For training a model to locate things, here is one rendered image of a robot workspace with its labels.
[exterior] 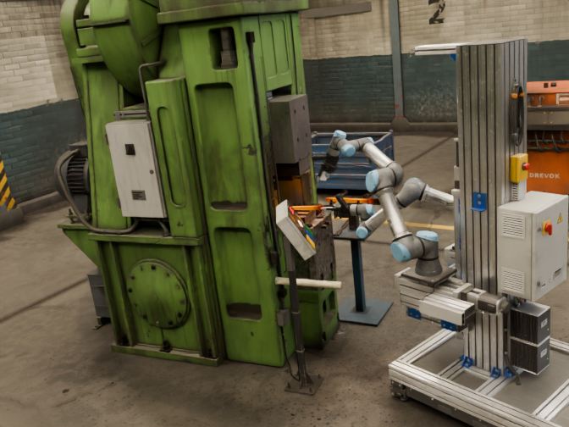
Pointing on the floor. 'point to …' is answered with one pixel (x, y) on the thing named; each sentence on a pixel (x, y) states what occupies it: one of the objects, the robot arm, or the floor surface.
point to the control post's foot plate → (305, 385)
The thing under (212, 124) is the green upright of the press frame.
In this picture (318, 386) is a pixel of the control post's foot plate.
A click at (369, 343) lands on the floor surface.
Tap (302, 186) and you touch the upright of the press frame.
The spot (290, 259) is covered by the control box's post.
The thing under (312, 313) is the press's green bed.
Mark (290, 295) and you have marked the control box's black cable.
